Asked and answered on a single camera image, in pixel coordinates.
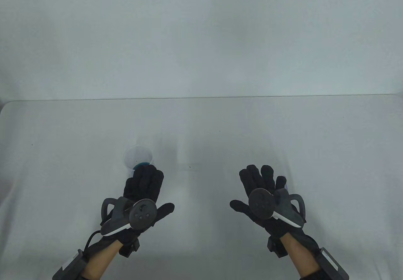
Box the person's left hand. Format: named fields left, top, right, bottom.
left=90, top=164, right=175, bottom=255

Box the person's right hand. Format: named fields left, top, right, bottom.
left=230, top=165, right=319, bottom=246

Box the clear plastic beaker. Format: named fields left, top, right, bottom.
left=123, top=145, right=154, bottom=170

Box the black left forearm sensor box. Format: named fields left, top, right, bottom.
left=52, top=250, right=92, bottom=280

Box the black right forearm sensor box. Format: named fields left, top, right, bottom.
left=310, top=247, right=349, bottom=280

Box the grey right hand controller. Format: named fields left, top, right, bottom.
left=248, top=188, right=306, bottom=229

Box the grey hand controller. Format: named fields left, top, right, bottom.
left=100, top=197, right=158, bottom=237
left=248, top=188, right=306, bottom=229

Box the grey left hand controller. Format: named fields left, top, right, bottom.
left=100, top=197, right=158, bottom=237

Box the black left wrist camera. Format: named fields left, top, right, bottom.
left=119, top=240, right=141, bottom=258

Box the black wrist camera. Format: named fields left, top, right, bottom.
left=267, top=235, right=287, bottom=258
left=119, top=240, right=141, bottom=258

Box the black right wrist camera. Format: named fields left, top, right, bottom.
left=267, top=235, right=287, bottom=258

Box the black left glove cable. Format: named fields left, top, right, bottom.
left=83, top=230, right=104, bottom=253

